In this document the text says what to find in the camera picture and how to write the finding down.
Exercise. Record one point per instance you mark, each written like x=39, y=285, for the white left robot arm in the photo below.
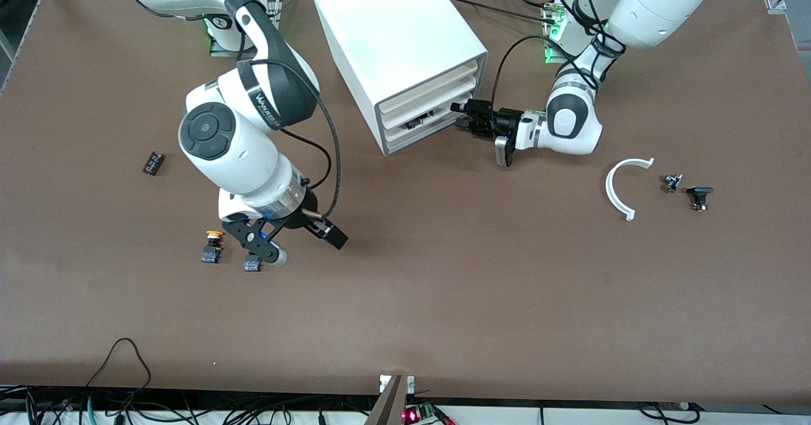
x=659, y=7

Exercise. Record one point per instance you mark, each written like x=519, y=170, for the circuit board with red light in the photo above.
x=418, y=413

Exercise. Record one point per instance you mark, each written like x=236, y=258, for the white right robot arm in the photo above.
x=234, y=152

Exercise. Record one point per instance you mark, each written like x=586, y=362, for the white mounting bracket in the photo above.
x=412, y=384

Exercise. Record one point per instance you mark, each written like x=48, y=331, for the yellow mushroom push button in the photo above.
x=211, y=254

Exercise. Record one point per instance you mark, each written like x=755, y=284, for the white curved plastic piece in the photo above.
x=610, y=190

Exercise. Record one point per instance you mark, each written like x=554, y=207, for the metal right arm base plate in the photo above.
x=222, y=50

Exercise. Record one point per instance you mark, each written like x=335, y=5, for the white plastic drawer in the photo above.
x=418, y=139
x=424, y=89
x=431, y=103

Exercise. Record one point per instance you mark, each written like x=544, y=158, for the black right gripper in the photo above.
x=297, y=218

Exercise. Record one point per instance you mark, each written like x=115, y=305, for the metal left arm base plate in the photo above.
x=551, y=57

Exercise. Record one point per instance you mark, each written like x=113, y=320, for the dark cylindrical capacitor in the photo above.
x=154, y=163

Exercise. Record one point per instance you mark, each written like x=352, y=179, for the grey metal camera post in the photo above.
x=389, y=406

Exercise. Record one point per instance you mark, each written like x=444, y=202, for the small black switch component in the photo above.
x=699, y=192

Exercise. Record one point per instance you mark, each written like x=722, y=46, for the white drawer cabinet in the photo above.
x=393, y=32

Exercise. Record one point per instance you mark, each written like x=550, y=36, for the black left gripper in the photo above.
x=505, y=121

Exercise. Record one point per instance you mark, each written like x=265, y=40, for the red mushroom push button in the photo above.
x=253, y=264

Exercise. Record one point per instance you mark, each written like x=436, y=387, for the small silver black component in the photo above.
x=671, y=183

